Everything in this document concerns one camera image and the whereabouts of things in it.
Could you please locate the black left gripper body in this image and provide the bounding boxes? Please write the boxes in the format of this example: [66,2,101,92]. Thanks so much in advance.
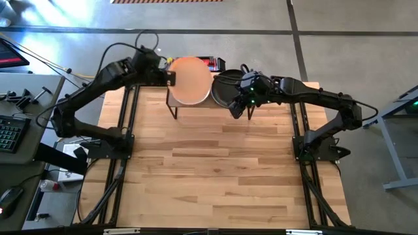
[130,48,168,87]

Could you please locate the black aluminium table frame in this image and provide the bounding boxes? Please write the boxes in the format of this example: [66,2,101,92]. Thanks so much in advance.
[72,80,353,235]

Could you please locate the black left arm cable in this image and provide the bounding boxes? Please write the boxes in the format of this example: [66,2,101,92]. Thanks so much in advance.
[35,29,160,130]

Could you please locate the grey desk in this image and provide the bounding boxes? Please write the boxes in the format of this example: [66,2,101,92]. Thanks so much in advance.
[0,72,66,231]

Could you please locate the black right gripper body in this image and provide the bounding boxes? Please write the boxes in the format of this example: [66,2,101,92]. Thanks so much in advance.
[240,71,274,105]

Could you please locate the black flat bar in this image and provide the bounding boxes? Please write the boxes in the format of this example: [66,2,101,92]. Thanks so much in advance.
[32,142,89,176]

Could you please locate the black computer mouse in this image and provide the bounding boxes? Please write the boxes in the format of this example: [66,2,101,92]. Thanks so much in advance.
[0,185,25,216]

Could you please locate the grey metal stand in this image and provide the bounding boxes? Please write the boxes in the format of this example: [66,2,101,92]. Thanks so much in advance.
[359,85,418,192]

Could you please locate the red black tool case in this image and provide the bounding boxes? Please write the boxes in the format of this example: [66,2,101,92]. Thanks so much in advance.
[199,55,227,73]

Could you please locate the silver metal bracket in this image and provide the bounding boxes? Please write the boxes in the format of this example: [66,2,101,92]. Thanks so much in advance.
[286,229,323,235]
[103,228,141,235]

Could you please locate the monitor with red screen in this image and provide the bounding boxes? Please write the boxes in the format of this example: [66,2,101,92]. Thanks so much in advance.
[0,37,30,69]

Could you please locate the peach plate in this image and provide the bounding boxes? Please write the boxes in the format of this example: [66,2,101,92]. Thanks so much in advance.
[168,56,212,106]

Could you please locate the white box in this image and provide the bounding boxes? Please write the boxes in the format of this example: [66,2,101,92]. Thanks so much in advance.
[57,143,89,183]

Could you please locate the black desk clamp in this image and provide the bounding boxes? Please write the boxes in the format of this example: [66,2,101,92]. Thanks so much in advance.
[0,87,33,110]

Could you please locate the black keyboard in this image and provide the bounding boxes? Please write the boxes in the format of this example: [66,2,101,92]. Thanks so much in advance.
[0,114,32,154]

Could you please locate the black floor cable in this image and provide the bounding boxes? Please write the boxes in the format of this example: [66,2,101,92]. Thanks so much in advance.
[0,37,89,89]

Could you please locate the plastic bottle red cap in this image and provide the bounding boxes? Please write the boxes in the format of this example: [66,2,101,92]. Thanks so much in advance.
[38,179,61,193]

